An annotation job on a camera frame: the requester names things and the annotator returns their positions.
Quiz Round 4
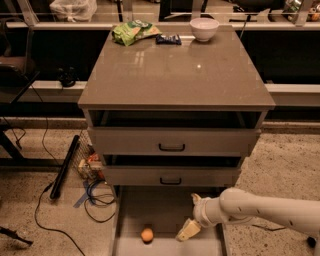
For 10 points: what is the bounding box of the black plug block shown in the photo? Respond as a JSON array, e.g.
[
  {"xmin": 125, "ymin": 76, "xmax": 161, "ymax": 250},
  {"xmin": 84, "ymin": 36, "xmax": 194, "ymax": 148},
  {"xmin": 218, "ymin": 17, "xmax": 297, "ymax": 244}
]
[{"xmin": 307, "ymin": 237, "xmax": 316, "ymax": 248}]

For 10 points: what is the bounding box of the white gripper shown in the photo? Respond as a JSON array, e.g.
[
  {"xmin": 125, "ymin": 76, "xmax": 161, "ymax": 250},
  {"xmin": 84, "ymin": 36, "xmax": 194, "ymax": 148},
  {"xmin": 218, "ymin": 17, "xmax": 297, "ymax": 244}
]
[{"xmin": 176, "ymin": 193, "xmax": 213, "ymax": 242}]

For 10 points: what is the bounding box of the grey drawer cabinet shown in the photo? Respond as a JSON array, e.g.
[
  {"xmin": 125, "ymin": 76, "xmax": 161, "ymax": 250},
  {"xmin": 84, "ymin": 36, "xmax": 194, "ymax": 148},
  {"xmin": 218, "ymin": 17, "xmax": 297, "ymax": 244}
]
[{"xmin": 77, "ymin": 23, "xmax": 277, "ymax": 188}]

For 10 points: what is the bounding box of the grey bottom drawer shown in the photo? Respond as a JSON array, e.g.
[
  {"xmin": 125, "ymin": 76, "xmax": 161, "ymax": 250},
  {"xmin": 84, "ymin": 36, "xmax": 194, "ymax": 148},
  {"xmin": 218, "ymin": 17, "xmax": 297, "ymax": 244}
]
[{"xmin": 110, "ymin": 186, "xmax": 228, "ymax": 256}]

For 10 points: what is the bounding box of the dark blue snack packet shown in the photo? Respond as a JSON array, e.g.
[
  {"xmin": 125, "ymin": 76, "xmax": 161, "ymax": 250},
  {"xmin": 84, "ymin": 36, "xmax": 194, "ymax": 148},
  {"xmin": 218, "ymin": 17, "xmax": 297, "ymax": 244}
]
[{"xmin": 156, "ymin": 35, "xmax": 182, "ymax": 45}]

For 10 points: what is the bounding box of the grey middle drawer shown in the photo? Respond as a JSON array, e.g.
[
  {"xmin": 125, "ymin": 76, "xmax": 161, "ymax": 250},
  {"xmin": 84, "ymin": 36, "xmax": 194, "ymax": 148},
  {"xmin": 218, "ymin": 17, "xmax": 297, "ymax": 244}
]
[{"xmin": 103, "ymin": 167, "xmax": 241, "ymax": 187}]

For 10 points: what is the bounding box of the black round device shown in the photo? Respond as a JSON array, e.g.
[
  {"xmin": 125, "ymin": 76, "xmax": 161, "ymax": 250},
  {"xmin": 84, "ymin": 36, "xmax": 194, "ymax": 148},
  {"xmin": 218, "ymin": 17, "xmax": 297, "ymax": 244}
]
[{"xmin": 57, "ymin": 67, "xmax": 78, "ymax": 88}]

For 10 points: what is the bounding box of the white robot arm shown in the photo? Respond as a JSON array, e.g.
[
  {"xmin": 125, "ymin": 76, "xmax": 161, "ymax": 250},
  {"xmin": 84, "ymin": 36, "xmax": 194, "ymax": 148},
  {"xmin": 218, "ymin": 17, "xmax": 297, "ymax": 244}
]
[{"xmin": 176, "ymin": 187, "xmax": 320, "ymax": 256}]

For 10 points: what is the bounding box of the white plastic bag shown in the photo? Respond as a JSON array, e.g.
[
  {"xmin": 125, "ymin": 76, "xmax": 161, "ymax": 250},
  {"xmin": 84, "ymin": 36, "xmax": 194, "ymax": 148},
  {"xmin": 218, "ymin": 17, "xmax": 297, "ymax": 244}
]
[{"xmin": 49, "ymin": 0, "xmax": 97, "ymax": 22}]

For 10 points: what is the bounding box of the grey drawer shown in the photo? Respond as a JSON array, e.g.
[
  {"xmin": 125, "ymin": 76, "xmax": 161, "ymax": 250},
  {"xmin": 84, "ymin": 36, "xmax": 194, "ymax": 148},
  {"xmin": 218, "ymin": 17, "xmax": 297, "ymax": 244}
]
[
  {"xmin": 88, "ymin": 127, "xmax": 260, "ymax": 156},
  {"xmin": 110, "ymin": 186, "xmax": 228, "ymax": 256},
  {"xmin": 103, "ymin": 167, "xmax": 241, "ymax": 187}
]

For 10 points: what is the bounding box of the black bar on floor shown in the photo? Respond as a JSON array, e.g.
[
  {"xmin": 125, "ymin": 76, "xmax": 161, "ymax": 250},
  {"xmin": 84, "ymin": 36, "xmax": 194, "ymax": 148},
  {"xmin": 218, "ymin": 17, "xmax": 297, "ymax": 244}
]
[{"xmin": 50, "ymin": 135, "xmax": 80, "ymax": 200}]

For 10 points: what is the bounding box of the grey top drawer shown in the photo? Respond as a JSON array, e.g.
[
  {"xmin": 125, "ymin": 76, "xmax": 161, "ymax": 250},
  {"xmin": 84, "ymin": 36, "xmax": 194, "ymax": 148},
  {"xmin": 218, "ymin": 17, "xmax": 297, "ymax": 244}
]
[{"xmin": 88, "ymin": 127, "xmax": 260, "ymax": 156}]

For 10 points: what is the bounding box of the orange fruit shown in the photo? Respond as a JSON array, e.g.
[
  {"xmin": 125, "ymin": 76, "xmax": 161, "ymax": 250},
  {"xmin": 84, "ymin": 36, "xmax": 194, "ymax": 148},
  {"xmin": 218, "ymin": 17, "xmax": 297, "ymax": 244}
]
[{"xmin": 140, "ymin": 228, "xmax": 154, "ymax": 243}]

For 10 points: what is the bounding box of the black floor cable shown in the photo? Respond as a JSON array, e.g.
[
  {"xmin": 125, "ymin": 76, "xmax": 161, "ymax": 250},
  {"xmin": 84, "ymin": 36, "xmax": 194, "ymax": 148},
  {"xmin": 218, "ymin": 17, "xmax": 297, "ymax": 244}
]
[{"xmin": 34, "ymin": 181, "xmax": 87, "ymax": 256}]

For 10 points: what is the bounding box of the black chair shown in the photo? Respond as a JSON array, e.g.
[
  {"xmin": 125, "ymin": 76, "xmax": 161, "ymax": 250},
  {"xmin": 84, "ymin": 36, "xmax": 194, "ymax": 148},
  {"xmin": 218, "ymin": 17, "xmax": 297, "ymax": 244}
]
[{"xmin": 0, "ymin": 17, "xmax": 39, "ymax": 105}]

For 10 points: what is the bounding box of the white ceramic bowl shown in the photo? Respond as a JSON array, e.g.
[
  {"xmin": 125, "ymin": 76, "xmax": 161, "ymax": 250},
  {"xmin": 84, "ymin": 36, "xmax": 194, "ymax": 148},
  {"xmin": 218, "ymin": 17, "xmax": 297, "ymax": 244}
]
[{"xmin": 190, "ymin": 18, "xmax": 219, "ymax": 42}]

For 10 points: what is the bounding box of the green snack bag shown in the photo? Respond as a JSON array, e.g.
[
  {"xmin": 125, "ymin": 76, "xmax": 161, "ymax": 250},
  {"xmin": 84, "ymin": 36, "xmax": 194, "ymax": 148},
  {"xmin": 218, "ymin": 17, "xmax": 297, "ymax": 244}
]
[{"xmin": 112, "ymin": 20, "xmax": 162, "ymax": 46}]

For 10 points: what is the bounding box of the small cluttered box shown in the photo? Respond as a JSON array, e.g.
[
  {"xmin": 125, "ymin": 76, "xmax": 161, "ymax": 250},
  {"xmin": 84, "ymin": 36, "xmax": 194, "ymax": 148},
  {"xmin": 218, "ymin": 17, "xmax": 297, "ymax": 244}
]
[{"xmin": 77, "ymin": 153, "xmax": 104, "ymax": 180}]

